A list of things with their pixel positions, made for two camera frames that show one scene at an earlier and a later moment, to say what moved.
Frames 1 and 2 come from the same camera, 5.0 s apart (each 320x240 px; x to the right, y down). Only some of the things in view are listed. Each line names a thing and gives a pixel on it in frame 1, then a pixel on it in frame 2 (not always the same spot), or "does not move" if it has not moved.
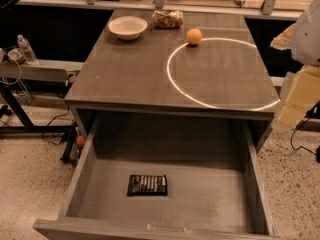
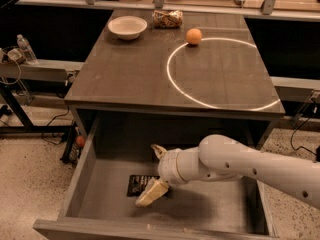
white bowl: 128,27 does not move
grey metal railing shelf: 259,9 does not move
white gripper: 309,37 → 167,167
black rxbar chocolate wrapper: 147,185 does not move
